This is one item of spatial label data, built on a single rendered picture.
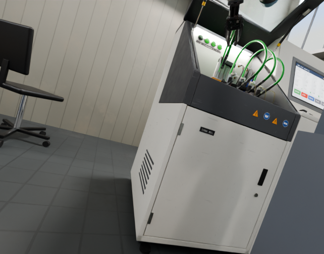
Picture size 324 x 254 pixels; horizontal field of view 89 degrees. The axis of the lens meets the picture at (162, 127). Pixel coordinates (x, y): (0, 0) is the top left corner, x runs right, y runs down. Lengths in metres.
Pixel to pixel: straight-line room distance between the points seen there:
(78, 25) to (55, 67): 0.72
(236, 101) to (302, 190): 0.47
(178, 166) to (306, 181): 0.48
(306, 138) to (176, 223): 0.69
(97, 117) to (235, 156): 2.45
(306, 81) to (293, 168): 1.12
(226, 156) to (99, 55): 2.59
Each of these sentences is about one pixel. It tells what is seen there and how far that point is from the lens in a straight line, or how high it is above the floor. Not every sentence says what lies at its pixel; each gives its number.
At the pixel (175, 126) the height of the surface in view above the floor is 0.68.
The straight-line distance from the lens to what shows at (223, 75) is 1.51.
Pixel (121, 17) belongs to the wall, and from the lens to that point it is 3.26.
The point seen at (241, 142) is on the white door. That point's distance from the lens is 0.98.
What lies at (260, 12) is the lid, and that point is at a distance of 1.58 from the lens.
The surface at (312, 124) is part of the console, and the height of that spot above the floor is 0.93.
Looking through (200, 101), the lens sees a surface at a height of 0.83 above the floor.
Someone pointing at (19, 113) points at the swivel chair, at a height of 0.27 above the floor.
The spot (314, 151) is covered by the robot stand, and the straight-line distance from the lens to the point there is 0.68.
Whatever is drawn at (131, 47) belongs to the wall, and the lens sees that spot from 3.14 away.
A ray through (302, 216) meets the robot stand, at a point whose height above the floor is 0.55.
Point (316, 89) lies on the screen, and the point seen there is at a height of 1.28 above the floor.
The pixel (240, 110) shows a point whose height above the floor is 0.86.
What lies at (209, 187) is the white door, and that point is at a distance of 0.97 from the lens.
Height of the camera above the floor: 0.70
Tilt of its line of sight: 4 degrees down
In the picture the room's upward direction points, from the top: 18 degrees clockwise
